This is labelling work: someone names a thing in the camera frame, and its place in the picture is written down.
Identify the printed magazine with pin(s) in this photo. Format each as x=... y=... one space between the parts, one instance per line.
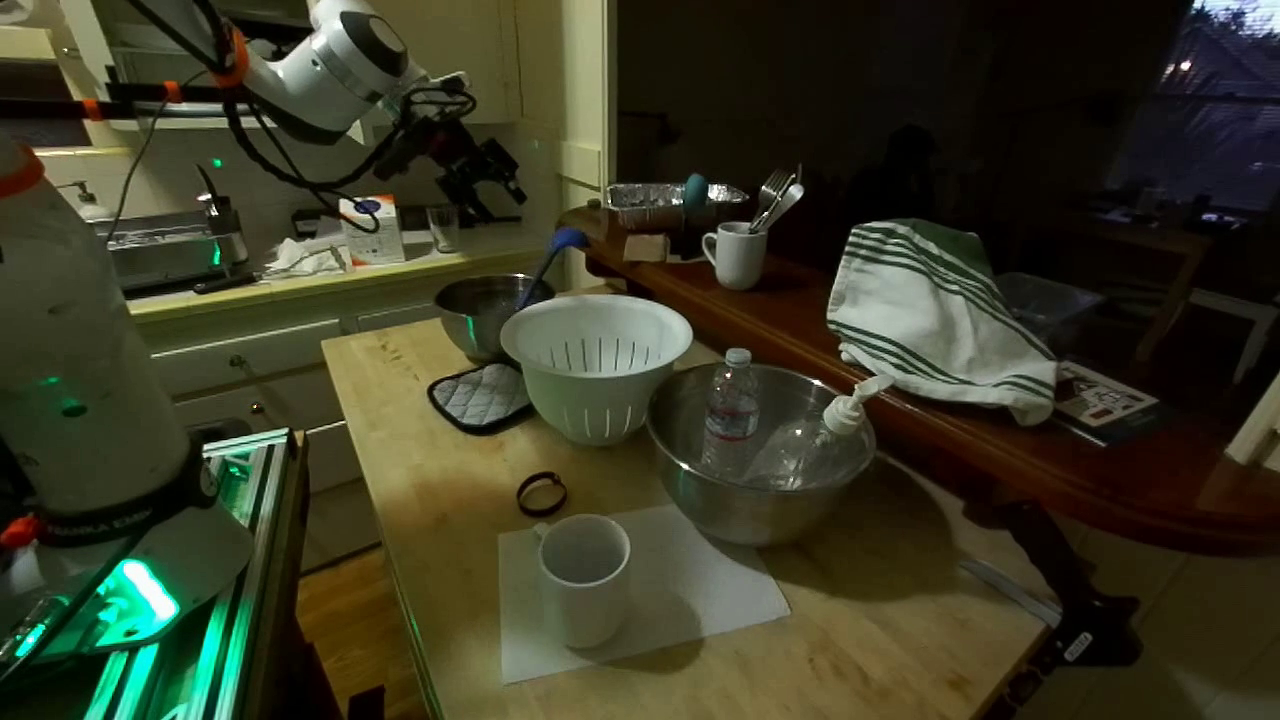
x=1102 y=399

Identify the clear bottle with white nozzle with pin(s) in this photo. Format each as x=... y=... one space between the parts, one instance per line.
x=844 y=419

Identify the white paper sheet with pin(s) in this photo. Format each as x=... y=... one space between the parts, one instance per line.
x=705 y=586

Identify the wooden side table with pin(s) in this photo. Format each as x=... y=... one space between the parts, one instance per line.
x=1163 y=245

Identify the plain white ceramic mug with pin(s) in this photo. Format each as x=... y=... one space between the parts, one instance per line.
x=587 y=605

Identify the white counter cabinet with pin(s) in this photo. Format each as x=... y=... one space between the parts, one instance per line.
x=264 y=354

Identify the dark glass window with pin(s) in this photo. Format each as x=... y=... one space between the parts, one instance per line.
x=1202 y=123

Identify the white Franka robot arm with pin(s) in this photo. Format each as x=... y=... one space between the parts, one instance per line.
x=66 y=344

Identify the black table clamp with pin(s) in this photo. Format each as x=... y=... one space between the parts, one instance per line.
x=1065 y=586

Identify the silver metal bowl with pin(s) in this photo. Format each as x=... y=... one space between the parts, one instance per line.
x=466 y=315
x=763 y=514

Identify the clear plastic water bottle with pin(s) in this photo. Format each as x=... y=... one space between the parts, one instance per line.
x=728 y=407

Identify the white plastic colander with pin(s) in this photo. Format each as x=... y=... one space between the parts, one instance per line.
x=592 y=384

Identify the aluminium foil tray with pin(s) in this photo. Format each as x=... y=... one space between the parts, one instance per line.
x=646 y=202

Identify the dark blue plastic ladle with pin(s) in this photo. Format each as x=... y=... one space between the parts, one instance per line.
x=564 y=242

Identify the metal robot base stand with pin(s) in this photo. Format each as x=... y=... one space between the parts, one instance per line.
x=255 y=534

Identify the grey quilted pot holder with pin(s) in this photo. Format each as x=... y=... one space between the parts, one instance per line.
x=476 y=399

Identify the black desk stand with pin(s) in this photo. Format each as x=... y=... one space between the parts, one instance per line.
x=221 y=212

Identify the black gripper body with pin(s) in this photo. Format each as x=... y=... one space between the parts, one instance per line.
x=466 y=153

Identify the cream door frame post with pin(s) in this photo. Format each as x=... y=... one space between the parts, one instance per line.
x=587 y=81

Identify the grey metal appliance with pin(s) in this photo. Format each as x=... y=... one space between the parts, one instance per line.
x=172 y=254

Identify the white mug holding utensils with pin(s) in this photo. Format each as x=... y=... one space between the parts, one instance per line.
x=741 y=259

